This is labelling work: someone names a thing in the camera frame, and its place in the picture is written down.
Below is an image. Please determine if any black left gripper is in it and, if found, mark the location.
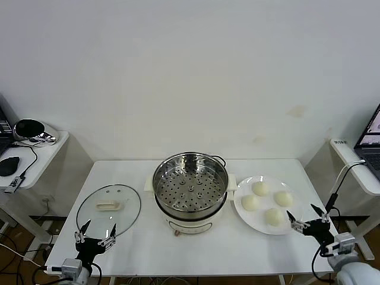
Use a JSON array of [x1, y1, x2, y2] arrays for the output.
[[74, 219, 118, 265]]

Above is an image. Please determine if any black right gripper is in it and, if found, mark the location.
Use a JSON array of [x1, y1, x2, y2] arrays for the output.
[[286, 204, 335, 247]]

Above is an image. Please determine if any white steamed baozi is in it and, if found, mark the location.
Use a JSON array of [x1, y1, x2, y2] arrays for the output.
[[240, 194, 261, 212], [273, 191, 295, 207], [251, 181, 270, 197], [264, 207, 285, 226]]

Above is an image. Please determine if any glass pot lid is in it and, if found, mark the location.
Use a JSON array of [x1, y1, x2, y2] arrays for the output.
[[76, 183, 141, 240]]

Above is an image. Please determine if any perforated steel steamer basket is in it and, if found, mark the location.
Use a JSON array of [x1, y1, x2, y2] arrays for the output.
[[152, 151, 229, 219]]

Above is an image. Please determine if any white round plate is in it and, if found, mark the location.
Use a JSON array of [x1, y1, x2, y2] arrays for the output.
[[233, 175, 304, 236]]

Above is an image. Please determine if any white electric cooker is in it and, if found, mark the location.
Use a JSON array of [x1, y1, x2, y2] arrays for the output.
[[144, 173, 238, 238]]

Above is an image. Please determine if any grey usb hub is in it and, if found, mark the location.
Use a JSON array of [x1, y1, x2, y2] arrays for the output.
[[4, 175, 26, 194]]

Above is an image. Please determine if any grey laptop with lit screen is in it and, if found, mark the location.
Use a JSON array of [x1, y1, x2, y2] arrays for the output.
[[353, 102, 380, 182]]

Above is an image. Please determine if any white work table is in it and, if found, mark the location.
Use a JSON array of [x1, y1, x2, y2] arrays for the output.
[[43, 159, 356, 285]]

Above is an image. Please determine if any black computer mouse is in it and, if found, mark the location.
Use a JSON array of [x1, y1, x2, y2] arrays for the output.
[[0, 156, 21, 177]]

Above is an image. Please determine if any silver black headset device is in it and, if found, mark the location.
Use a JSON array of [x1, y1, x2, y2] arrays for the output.
[[13, 118, 60, 145]]

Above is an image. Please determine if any dark laptop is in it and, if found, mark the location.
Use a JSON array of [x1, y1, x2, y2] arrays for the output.
[[0, 93, 16, 156]]

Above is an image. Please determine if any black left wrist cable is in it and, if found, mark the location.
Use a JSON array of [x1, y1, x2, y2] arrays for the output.
[[88, 262, 103, 282]]

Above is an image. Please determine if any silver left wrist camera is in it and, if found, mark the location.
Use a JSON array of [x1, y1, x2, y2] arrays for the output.
[[46, 258, 83, 276]]

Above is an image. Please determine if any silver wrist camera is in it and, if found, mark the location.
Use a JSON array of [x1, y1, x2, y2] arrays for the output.
[[325, 233, 357, 257], [46, 258, 83, 276]]

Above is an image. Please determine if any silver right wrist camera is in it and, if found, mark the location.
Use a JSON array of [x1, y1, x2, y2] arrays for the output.
[[325, 233, 357, 257]]

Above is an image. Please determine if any white floor cable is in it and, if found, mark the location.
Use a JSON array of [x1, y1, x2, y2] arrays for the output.
[[0, 243, 48, 270]]

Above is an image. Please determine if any black floor cable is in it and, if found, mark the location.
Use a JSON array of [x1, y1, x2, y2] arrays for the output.
[[0, 233, 19, 268]]

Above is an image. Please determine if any black desk cable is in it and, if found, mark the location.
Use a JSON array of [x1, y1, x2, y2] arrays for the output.
[[10, 141, 39, 179]]

